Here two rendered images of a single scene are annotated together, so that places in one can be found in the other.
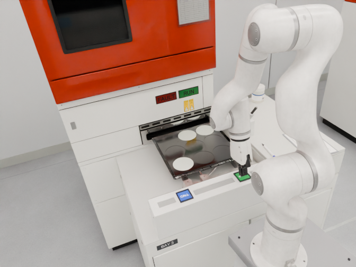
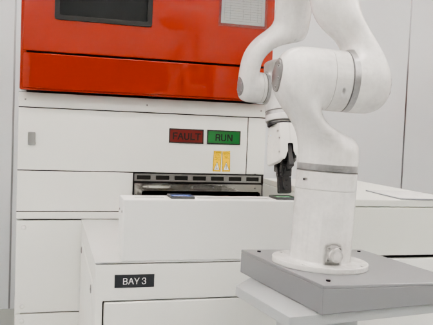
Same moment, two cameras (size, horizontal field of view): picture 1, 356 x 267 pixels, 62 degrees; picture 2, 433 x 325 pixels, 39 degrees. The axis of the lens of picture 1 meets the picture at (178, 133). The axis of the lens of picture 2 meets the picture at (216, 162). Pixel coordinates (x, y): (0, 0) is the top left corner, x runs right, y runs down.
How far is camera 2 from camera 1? 0.93 m
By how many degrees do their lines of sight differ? 31
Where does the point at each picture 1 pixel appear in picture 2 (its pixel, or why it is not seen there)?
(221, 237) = (236, 314)
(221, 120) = (251, 72)
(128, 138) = (112, 190)
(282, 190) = (307, 67)
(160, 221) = (132, 215)
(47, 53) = (33, 11)
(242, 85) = (282, 20)
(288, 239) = (325, 187)
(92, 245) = not seen: outside the picture
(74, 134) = (28, 155)
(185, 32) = (227, 35)
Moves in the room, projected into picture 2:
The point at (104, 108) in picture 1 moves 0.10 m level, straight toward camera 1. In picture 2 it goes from (86, 125) to (87, 125)
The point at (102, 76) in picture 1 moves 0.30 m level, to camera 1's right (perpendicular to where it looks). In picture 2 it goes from (97, 65) to (193, 68)
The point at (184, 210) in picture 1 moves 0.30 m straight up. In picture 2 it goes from (174, 209) to (179, 78)
